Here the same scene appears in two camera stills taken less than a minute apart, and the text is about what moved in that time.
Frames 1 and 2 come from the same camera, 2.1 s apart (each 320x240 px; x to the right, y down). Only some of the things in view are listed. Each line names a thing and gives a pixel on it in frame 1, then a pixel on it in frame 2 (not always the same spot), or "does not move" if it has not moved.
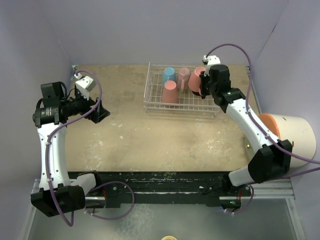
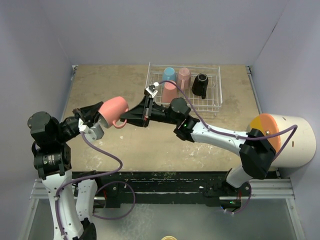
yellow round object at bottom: x=169 y=238 does not move
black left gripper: x=99 y=113 -> x=89 y=113
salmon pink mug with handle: x=194 y=80 -> x=111 y=109
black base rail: x=159 y=189 does not move
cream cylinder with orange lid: x=298 y=129 does not move
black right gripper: x=203 y=78 -> x=136 y=116
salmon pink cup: x=170 y=93 does not move
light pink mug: x=183 y=79 does not move
